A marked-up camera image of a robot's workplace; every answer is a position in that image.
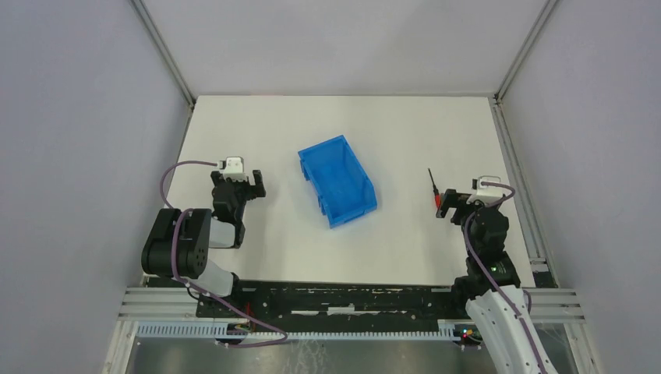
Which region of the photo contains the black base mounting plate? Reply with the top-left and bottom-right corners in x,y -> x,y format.
226,277 -> 489,333

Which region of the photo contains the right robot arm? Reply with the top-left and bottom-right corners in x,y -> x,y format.
434,180 -> 557,373

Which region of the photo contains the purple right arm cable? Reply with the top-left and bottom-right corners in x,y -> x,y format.
462,181 -> 550,374

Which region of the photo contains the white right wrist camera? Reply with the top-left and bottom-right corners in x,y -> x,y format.
467,175 -> 504,205

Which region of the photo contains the aluminium corner post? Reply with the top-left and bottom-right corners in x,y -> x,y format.
493,0 -> 560,103
128,0 -> 196,111

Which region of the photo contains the right aluminium corner post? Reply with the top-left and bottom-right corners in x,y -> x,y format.
493,0 -> 560,103

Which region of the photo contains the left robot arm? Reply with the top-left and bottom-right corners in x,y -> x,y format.
141,170 -> 266,297

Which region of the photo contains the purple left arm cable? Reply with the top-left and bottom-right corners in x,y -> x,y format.
159,160 -> 288,348

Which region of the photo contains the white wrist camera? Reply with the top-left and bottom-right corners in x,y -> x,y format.
467,175 -> 504,205
217,157 -> 247,182

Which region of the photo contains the aluminium front frame rail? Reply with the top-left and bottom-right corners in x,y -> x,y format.
118,288 -> 586,324

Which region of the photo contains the red handled screwdriver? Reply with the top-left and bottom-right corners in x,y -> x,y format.
427,168 -> 442,210

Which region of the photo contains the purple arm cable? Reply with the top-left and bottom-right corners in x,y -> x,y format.
159,160 -> 288,348
462,181 -> 550,374

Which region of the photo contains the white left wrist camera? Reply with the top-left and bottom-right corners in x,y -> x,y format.
217,157 -> 247,182

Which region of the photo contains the blue plastic storage bin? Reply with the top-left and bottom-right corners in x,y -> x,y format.
298,135 -> 378,228

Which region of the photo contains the white slotted cable duct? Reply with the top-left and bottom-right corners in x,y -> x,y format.
136,322 -> 461,343

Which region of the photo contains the left aluminium corner post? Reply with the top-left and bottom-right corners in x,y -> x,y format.
128,0 -> 196,111

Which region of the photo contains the right aluminium side rail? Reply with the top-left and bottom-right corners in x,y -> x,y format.
489,94 -> 559,288

